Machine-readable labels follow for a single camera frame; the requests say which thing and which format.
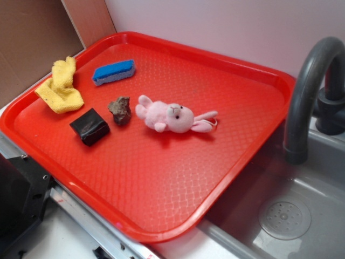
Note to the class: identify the black cube block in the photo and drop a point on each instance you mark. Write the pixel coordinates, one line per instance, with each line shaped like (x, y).
(90, 127)

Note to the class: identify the blue sponge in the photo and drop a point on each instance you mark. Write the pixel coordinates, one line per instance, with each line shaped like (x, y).
(114, 72)

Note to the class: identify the pink plush bunny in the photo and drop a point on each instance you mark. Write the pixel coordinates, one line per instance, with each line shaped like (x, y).
(174, 117)

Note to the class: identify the brown cardboard panel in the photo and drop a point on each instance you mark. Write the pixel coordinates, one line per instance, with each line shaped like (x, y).
(34, 34)

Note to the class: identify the grey toy faucet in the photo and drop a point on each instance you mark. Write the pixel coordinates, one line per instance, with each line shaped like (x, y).
(318, 92)

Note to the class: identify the silver metal rail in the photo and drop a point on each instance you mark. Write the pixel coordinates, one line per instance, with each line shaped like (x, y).
(70, 230)

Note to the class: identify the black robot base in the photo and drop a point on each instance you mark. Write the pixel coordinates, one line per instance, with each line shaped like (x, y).
(25, 188)

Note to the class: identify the yellow cloth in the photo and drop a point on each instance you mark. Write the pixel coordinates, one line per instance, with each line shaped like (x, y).
(58, 91)

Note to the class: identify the brown rock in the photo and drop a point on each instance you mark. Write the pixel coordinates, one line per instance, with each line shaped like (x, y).
(120, 109)

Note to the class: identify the grey plastic sink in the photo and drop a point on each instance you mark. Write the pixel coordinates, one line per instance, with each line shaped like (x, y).
(277, 210)

